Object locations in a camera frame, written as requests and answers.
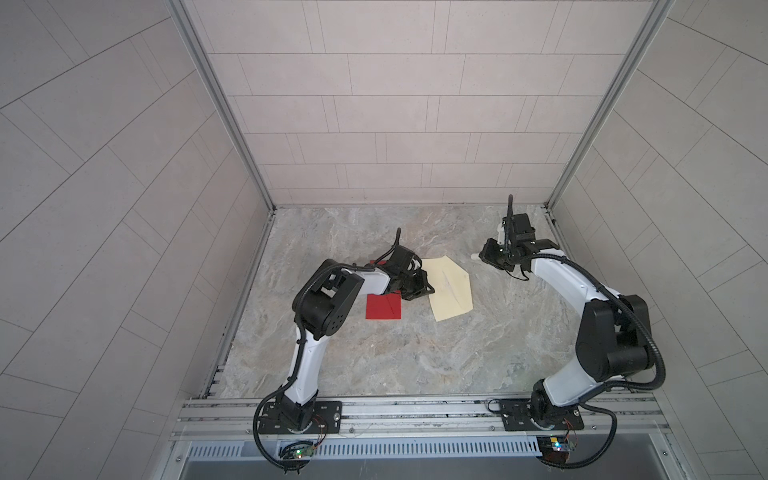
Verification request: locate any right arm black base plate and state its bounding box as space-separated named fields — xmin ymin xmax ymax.
xmin=497 ymin=399 xmax=585 ymax=432

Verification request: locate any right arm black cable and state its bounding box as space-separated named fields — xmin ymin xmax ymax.
xmin=536 ymin=401 xmax=619 ymax=470

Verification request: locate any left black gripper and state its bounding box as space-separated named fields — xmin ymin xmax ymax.
xmin=394 ymin=270 xmax=435 ymax=301

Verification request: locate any left small circuit board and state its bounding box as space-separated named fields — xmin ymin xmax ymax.
xmin=279 ymin=441 xmax=318 ymax=462

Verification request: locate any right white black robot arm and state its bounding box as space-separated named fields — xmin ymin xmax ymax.
xmin=479 ymin=212 xmax=667 ymax=428

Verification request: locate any aluminium rail frame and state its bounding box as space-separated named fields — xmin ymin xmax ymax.
xmin=171 ymin=392 xmax=671 ymax=441

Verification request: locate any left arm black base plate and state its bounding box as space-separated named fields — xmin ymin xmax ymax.
xmin=256 ymin=400 xmax=343 ymax=435

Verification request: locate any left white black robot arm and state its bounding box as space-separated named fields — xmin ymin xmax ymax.
xmin=276 ymin=245 xmax=434 ymax=430

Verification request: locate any cream yellow envelope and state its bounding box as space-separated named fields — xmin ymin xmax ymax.
xmin=422 ymin=256 xmax=473 ymax=322

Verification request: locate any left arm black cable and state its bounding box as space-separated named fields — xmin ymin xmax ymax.
xmin=251 ymin=383 xmax=319 ymax=475

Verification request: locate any right small circuit board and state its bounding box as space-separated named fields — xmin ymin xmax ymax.
xmin=536 ymin=436 xmax=577 ymax=465

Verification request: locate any small circuit board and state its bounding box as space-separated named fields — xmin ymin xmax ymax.
xmin=536 ymin=436 xmax=577 ymax=465
xmin=279 ymin=441 xmax=318 ymax=462

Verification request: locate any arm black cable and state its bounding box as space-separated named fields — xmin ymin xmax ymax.
xmin=536 ymin=401 xmax=619 ymax=470
xmin=251 ymin=383 xmax=319 ymax=475

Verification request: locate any red envelope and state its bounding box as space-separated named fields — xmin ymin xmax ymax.
xmin=361 ymin=260 xmax=402 ymax=321

